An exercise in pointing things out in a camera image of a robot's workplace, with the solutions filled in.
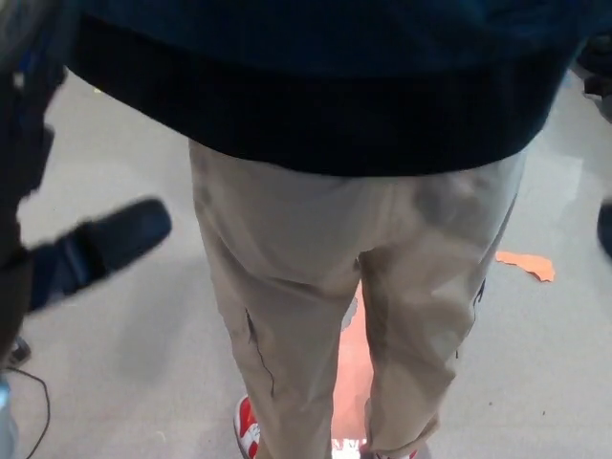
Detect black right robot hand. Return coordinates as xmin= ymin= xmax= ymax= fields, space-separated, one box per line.
xmin=597 ymin=202 xmax=612 ymax=263

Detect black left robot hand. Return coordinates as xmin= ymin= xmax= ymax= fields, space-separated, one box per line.
xmin=0 ymin=0 xmax=174 ymax=364

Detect navy blue coat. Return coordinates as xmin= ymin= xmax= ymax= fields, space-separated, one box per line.
xmin=66 ymin=0 xmax=590 ymax=179

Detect person's right red white sneaker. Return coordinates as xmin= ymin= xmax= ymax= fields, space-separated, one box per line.
xmin=359 ymin=442 xmax=421 ymax=459

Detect person's red white sneaker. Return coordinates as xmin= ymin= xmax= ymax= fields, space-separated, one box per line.
xmin=359 ymin=442 xmax=421 ymax=459
xmin=232 ymin=395 xmax=262 ymax=459

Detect person's left red white sneaker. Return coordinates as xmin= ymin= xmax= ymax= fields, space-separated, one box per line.
xmin=232 ymin=395 xmax=262 ymax=459

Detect torn orange paper piece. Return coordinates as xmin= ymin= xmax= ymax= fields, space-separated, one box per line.
xmin=494 ymin=250 xmax=557 ymax=284

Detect navy blue bag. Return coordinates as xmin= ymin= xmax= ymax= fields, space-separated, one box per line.
xmin=575 ymin=35 xmax=612 ymax=99

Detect beige trousers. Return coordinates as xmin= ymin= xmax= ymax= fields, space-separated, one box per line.
xmin=187 ymin=138 xmax=528 ymax=459

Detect orange floor marker sheet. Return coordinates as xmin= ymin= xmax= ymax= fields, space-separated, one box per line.
xmin=329 ymin=295 xmax=380 ymax=459

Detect thin black floor cable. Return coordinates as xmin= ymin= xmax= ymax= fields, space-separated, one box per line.
xmin=0 ymin=366 xmax=52 ymax=459

